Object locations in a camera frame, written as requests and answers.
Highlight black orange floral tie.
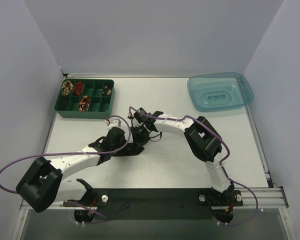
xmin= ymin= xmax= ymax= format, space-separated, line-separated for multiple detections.
xmin=114 ymin=143 xmax=145 ymax=157

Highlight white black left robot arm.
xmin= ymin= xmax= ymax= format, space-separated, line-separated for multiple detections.
xmin=16 ymin=127 xmax=126 ymax=213

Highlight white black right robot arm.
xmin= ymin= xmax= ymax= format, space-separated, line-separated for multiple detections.
xmin=128 ymin=108 xmax=243 ymax=212

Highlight rolled dark patterned tie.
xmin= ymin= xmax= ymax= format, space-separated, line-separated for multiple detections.
xmin=102 ymin=85 xmax=113 ymax=97

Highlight green compartment organizer tray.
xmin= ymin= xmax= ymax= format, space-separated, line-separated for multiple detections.
xmin=54 ymin=78 xmax=115 ymax=119

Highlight rolled red black tie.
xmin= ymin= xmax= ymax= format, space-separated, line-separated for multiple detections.
xmin=73 ymin=82 xmax=84 ymax=96

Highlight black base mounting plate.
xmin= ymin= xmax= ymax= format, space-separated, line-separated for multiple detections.
xmin=63 ymin=188 xmax=243 ymax=223

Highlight rolled beige brown tie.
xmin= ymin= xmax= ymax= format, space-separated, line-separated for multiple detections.
xmin=61 ymin=80 xmax=74 ymax=96

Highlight teal translucent plastic tub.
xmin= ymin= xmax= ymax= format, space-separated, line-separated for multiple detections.
xmin=187 ymin=72 xmax=254 ymax=112

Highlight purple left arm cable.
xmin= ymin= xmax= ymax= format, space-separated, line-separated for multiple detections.
xmin=0 ymin=114 xmax=133 ymax=225

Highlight aluminium front rail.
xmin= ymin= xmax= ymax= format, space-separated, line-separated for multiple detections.
xmin=23 ymin=187 xmax=288 ymax=211

